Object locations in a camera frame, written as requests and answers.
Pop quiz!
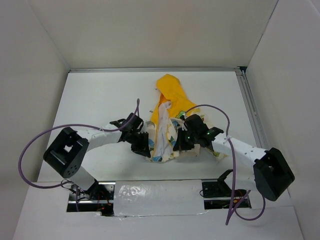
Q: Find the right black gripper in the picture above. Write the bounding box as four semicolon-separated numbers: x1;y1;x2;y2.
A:
173;127;199;151

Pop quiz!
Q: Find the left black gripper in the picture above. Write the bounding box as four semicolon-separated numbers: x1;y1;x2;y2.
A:
127;130;151;158

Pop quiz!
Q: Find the yellow and cream baby jacket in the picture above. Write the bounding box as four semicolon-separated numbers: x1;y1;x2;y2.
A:
144;74;214;163

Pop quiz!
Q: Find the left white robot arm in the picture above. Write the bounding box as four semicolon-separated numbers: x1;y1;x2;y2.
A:
43;113;151;200

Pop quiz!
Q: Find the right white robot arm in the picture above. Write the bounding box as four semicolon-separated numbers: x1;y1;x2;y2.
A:
173;114;295;202

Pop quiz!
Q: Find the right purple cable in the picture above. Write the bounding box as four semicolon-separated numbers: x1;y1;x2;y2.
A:
184;104;266;226

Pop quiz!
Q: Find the purple cable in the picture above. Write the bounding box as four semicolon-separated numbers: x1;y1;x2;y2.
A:
184;104;266;226
17;98;141;213

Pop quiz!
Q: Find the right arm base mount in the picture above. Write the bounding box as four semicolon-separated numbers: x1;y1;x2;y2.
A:
199;169;233;210

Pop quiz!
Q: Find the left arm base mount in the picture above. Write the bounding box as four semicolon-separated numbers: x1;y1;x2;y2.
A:
61;179;116;217

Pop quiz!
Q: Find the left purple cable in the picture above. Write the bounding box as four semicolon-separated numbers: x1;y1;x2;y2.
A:
17;98;141;213

